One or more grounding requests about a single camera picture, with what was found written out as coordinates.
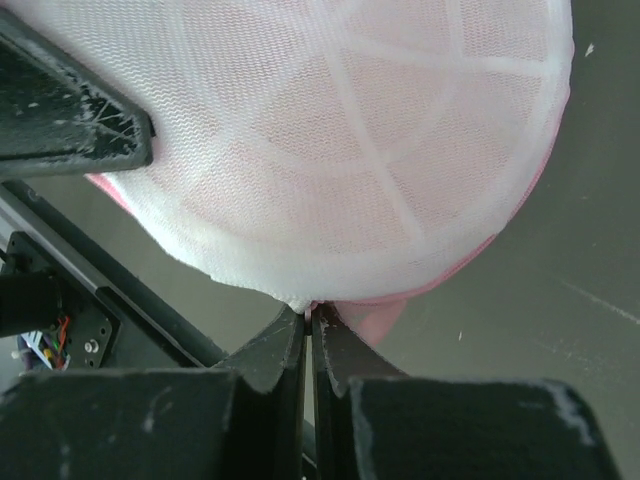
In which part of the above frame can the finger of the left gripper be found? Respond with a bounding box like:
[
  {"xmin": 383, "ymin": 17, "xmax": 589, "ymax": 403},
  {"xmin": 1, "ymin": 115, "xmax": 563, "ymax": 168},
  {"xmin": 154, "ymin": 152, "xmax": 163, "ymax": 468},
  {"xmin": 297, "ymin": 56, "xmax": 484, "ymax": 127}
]
[{"xmin": 1, "ymin": 8, "xmax": 154, "ymax": 178}]

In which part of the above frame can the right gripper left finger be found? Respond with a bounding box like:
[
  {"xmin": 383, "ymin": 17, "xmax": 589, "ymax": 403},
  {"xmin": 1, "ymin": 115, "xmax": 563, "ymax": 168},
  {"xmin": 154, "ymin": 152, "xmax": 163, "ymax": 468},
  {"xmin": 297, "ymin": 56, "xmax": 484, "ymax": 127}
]
[{"xmin": 214, "ymin": 306, "xmax": 305, "ymax": 394}]

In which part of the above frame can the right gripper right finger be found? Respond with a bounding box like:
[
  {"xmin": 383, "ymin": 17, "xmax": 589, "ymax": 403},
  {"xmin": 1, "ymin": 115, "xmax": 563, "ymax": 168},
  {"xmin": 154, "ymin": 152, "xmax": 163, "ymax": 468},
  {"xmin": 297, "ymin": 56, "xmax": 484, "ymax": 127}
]
[{"xmin": 311, "ymin": 304, "xmax": 408, "ymax": 397}]

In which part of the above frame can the pink white mesh laundry bag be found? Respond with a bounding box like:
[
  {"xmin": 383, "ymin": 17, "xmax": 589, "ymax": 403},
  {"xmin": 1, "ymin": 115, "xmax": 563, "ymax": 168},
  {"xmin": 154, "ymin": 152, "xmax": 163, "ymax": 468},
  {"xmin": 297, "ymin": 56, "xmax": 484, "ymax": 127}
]
[{"xmin": 7, "ymin": 1, "xmax": 574, "ymax": 343}]

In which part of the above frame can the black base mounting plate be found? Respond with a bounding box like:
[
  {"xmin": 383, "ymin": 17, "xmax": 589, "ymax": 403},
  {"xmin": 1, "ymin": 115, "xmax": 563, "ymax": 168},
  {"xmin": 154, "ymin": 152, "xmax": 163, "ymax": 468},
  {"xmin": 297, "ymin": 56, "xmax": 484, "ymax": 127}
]
[{"xmin": 0, "ymin": 179, "xmax": 236, "ymax": 374}]

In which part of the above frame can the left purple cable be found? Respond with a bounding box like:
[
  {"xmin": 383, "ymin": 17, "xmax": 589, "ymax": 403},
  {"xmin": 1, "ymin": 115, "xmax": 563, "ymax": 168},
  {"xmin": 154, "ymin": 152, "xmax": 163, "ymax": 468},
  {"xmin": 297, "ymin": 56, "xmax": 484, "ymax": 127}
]
[{"xmin": 9, "ymin": 334, "xmax": 56, "ymax": 376}]

